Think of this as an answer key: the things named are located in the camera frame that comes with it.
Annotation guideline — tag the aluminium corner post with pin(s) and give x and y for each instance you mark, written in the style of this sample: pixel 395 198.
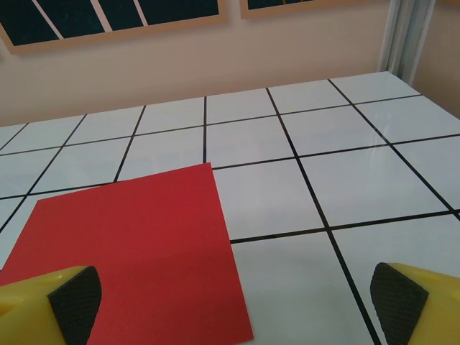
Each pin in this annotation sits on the aluminium corner post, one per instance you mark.
pixel 402 36

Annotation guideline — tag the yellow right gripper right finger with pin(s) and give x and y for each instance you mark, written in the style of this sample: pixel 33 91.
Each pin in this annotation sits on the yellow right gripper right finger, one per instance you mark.
pixel 431 309

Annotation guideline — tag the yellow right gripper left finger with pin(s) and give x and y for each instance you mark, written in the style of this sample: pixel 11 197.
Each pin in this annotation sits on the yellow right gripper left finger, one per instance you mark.
pixel 32 309

